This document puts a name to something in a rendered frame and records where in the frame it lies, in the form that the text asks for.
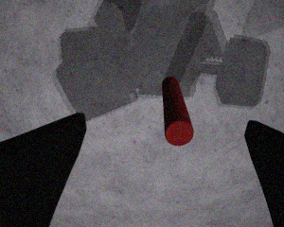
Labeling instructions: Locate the dark red cylinder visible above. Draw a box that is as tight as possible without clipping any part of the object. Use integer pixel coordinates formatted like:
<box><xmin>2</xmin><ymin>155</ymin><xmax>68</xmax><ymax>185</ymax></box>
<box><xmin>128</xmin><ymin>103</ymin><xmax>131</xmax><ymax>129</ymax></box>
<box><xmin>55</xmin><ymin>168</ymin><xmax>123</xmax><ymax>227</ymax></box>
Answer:
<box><xmin>162</xmin><ymin>76</ymin><xmax>194</xmax><ymax>147</ymax></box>

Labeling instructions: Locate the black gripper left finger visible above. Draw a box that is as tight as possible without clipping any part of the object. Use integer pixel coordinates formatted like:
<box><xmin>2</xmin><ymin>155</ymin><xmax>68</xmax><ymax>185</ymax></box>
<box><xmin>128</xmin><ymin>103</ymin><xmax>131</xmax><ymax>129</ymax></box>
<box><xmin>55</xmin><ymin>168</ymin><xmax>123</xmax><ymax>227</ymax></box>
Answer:
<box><xmin>0</xmin><ymin>113</ymin><xmax>86</xmax><ymax>227</ymax></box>

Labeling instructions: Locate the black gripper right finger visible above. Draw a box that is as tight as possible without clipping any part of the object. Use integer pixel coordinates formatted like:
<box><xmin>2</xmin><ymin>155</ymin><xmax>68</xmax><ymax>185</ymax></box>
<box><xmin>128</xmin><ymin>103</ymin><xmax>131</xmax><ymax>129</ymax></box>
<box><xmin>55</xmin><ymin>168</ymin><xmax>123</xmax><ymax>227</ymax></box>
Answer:
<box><xmin>244</xmin><ymin>121</ymin><xmax>284</xmax><ymax>227</ymax></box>

